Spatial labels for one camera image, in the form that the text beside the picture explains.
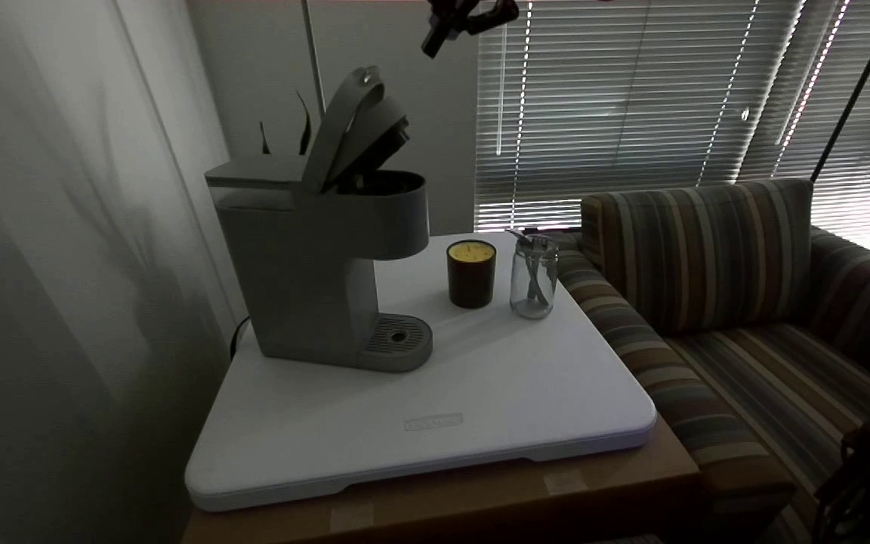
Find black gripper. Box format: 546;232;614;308
420;0;522;60

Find grey coffee machine lid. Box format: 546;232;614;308
298;65;414;197

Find grey pod coffee machine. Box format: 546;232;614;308
201;65;436;374

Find thin dark rod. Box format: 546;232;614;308
298;0;329;130

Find dark plant leaves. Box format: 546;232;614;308
255;92;318;161

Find window venetian blinds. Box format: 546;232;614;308
475;0;870;259

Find dark candle jar yellow wax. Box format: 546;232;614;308
445;235;498;311

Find clear glass jar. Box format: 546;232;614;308
507;232;561;325

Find striped fabric sofa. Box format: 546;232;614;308
552;178;870;544

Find black slanted pole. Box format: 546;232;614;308
809;0;870;184

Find black power cable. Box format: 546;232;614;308
225;311;255;364

